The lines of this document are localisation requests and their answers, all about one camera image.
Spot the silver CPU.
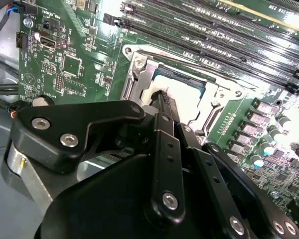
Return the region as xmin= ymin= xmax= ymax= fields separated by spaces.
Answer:
xmin=151 ymin=74 xmax=205 ymax=114

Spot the wire locking lever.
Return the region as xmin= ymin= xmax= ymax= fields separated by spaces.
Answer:
xmin=199 ymin=98 xmax=226 ymax=134

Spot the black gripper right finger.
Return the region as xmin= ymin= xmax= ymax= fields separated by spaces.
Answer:
xmin=175 ymin=123 xmax=299 ymax=239

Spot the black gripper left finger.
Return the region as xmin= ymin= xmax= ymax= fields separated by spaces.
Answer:
xmin=9 ymin=90 xmax=187 ymax=227

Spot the metal socket cover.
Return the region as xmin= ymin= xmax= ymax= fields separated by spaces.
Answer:
xmin=136 ymin=56 xmax=242 ymax=130

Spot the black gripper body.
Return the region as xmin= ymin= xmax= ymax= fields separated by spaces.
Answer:
xmin=33 ymin=153 xmax=226 ymax=239

